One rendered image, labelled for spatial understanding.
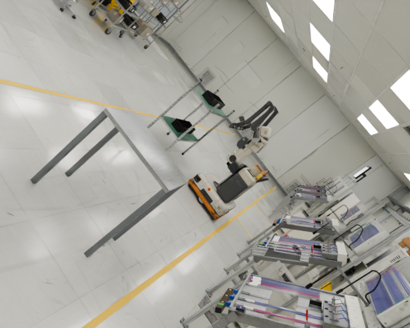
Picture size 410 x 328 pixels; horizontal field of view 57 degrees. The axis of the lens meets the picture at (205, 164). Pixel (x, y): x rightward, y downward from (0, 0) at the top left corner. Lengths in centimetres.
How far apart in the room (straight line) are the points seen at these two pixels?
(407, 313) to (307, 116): 1050
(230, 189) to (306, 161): 744
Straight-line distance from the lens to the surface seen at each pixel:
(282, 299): 386
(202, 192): 522
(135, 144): 255
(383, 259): 374
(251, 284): 281
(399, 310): 230
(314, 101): 1250
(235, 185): 513
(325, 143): 1240
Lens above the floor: 169
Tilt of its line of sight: 14 degrees down
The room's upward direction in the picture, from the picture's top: 51 degrees clockwise
